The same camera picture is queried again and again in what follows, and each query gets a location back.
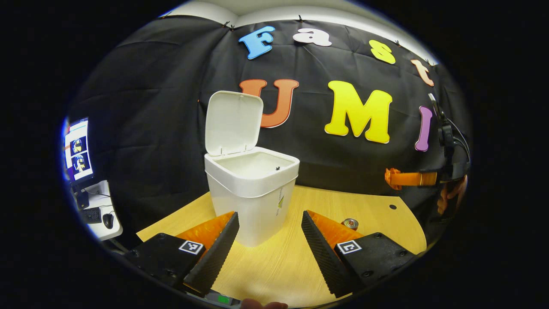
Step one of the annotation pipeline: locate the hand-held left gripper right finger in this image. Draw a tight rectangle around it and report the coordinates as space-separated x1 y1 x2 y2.
301 210 417 299

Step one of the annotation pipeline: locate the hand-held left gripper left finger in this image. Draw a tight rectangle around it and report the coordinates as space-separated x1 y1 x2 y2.
124 211 240 296

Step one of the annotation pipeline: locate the orange paper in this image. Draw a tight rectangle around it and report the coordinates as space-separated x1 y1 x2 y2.
385 168 404 190

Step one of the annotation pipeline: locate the white desktop garbage bin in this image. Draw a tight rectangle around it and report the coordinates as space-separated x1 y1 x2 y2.
204 91 300 248

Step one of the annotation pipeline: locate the white side desk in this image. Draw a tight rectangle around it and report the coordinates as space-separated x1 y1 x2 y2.
71 179 124 241

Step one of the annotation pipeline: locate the black keyboard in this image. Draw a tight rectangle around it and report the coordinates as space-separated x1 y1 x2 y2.
81 207 103 224

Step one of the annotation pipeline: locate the black monitor stand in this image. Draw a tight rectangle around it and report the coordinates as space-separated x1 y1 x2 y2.
74 189 90 211

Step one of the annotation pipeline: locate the black backdrop cloth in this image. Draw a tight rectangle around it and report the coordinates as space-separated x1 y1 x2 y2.
69 15 472 249

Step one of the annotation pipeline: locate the computer monitor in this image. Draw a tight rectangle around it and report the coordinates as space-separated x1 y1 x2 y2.
63 117 95 185

